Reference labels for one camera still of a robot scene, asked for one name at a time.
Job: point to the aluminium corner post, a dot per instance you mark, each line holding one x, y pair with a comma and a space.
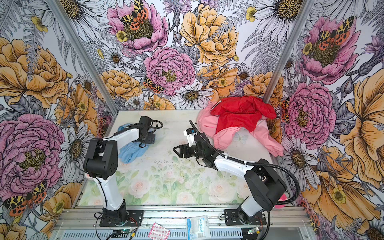
69, 29
291, 40

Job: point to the green circuit board right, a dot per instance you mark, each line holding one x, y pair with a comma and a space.
253, 231

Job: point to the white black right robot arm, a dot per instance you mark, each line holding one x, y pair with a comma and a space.
265, 184

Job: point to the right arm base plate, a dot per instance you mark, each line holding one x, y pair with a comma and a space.
234, 217

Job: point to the pink cloth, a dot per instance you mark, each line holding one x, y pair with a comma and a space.
208, 125

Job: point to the red cloth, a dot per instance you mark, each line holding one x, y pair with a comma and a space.
243, 112

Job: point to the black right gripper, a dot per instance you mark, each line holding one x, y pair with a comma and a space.
183, 147

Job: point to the aluminium front rail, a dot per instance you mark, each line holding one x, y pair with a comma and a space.
83, 223

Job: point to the left aluminium corner post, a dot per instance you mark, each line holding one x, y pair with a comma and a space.
69, 29

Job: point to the right aluminium corner post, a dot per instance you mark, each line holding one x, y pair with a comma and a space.
291, 40

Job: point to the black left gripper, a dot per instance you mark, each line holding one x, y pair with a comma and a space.
150, 139

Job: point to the green circuit board left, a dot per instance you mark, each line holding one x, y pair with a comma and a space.
125, 232

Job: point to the red white patterned packet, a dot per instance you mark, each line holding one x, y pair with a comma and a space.
158, 232

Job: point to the white surgical packet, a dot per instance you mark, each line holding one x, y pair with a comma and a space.
198, 228

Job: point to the plush doll pink outfit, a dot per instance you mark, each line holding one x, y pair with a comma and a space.
282, 199

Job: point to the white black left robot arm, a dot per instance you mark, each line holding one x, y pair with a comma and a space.
102, 160

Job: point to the green circuit board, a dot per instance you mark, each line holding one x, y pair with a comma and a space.
253, 231
125, 232

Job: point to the light blue cloth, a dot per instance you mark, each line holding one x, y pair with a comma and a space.
131, 151

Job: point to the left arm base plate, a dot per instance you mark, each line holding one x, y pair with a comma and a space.
129, 218

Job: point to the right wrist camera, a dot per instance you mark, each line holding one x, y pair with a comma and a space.
190, 135

